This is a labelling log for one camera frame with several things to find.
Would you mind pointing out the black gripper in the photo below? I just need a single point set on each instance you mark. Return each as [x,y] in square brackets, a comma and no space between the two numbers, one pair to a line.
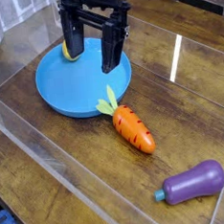
[113,33]

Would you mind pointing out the yellow toy lemon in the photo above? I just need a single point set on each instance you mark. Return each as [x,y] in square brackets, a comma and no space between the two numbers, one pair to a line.
[66,54]

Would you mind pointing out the orange toy carrot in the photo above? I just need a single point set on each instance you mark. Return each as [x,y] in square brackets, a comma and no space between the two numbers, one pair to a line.
[127,123]

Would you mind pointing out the blue plastic plate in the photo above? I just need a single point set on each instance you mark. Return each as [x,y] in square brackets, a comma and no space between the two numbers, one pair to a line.
[73,88]

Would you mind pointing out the purple toy eggplant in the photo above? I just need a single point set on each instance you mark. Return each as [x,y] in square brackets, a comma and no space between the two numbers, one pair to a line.
[205,179]

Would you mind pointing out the clear acrylic enclosure wall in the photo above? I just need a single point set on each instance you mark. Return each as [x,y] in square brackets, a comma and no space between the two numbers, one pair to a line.
[58,170]

